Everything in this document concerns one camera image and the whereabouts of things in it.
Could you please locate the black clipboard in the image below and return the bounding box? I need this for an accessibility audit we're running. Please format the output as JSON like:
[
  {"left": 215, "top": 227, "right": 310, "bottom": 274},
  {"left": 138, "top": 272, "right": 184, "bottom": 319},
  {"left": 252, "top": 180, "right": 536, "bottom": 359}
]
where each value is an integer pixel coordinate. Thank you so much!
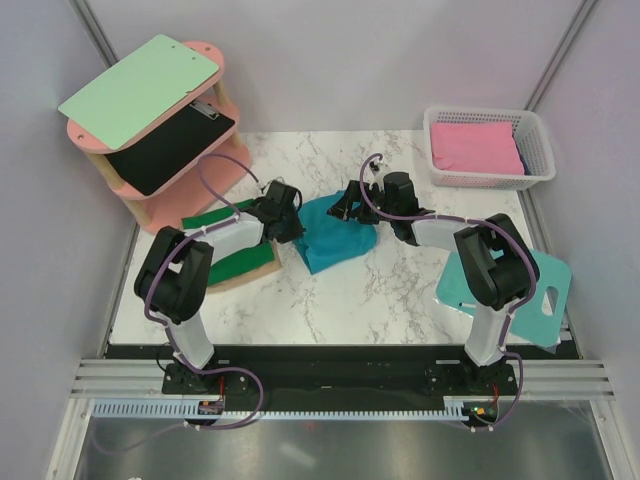
[{"left": 106, "top": 101, "right": 235, "bottom": 196}]

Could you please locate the turquoise plastic board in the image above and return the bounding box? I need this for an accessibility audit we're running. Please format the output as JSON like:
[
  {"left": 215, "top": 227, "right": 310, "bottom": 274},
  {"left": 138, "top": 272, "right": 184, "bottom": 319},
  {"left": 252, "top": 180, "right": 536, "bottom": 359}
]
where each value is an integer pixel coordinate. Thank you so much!
[{"left": 436, "top": 249, "right": 572, "bottom": 348}]

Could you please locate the blue folded cloth in basket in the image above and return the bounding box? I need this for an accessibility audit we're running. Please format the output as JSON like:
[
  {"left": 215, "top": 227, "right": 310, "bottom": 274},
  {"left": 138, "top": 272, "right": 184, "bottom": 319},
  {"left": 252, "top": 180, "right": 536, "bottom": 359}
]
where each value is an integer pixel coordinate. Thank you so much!
[{"left": 514, "top": 141, "right": 531, "bottom": 176}]

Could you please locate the aluminium rail frame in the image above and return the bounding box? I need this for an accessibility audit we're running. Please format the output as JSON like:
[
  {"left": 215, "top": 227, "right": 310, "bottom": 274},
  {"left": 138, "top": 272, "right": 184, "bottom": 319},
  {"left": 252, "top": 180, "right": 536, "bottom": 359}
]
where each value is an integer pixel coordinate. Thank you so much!
[{"left": 47, "top": 347, "right": 615, "bottom": 479}]

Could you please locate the white plastic basket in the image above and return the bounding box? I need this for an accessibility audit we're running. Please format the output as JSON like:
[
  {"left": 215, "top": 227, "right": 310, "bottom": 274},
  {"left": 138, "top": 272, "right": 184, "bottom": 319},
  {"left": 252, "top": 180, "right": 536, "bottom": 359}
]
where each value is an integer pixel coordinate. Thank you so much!
[{"left": 423, "top": 106, "right": 556, "bottom": 191}]

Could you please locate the teal t shirt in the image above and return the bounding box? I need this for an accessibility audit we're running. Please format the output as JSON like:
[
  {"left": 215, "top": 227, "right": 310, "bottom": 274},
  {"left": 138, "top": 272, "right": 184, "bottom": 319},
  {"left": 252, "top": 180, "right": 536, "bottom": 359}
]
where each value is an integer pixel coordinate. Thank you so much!
[{"left": 294, "top": 190, "right": 378, "bottom": 275}]

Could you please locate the green t shirt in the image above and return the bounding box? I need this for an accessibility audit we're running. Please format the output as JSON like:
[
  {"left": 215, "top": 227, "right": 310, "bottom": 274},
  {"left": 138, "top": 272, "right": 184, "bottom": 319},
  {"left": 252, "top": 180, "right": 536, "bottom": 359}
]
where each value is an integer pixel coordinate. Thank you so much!
[{"left": 182, "top": 207, "right": 276, "bottom": 287}]

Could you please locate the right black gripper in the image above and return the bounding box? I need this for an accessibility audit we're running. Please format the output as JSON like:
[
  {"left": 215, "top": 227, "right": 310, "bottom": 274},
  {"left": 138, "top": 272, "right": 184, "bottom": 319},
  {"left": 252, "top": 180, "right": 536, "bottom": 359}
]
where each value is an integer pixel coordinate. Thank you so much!
[{"left": 326, "top": 180, "right": 397, "bottom": 225}]

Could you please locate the white slotted cable duct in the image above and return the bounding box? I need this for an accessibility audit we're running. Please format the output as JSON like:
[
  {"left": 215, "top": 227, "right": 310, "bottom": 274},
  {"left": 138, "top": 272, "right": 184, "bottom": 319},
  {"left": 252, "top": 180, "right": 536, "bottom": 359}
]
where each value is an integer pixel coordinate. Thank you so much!
[{"left": 92, "top": 398, "right": 497, "bottom": 421}]

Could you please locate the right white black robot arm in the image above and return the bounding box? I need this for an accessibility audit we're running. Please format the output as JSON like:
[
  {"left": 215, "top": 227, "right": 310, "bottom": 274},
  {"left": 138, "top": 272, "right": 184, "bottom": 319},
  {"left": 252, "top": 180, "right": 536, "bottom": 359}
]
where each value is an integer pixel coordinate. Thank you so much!
[{"left": 327, "top": 172, "right": 540, "bottom": 394}]

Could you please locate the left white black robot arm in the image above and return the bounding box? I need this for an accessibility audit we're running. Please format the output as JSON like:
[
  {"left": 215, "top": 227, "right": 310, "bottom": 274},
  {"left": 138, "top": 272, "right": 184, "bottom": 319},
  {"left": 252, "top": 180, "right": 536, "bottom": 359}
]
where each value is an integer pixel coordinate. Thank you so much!
[{"left": 134, "top": 180, "right": 304, "bottom": 393}]

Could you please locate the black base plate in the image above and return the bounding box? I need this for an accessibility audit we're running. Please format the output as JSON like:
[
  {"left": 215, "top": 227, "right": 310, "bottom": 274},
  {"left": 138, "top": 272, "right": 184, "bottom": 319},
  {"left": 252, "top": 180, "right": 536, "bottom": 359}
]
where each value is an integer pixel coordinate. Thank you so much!
[{"left": 103, "top": 342, "right": 581, "bottom": 414}]

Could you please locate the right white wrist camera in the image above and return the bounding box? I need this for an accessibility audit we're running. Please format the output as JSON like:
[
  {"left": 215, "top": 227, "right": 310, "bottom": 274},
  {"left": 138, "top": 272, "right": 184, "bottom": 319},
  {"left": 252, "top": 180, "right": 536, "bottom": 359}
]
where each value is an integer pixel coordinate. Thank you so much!
[{"left": 369, "top": 161, "right": 391, "bottom": 191}]

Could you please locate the pink folded t shirt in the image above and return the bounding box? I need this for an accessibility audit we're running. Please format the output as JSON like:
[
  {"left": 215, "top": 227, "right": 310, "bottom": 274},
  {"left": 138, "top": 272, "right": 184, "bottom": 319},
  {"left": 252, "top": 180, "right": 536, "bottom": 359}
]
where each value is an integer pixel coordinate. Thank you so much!
[{"left": 430, "top": 122, "right": 524, "bottom": 175}]

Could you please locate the light green clipboard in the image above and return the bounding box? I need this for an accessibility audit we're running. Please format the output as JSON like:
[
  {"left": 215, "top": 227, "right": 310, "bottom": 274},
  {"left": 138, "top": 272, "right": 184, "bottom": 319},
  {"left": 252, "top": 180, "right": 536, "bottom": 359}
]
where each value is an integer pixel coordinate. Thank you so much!
[{"left": 58, "top": 34, "right": 225, "bottom": 153}]

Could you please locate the pink three-tier wooden shelf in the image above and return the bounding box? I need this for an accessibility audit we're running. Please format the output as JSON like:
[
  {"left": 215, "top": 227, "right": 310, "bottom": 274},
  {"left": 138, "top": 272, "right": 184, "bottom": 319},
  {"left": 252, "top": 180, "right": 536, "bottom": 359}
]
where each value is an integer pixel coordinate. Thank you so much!
[{"left": 58, "top": 35, "right": 251, "bottom": 233}]

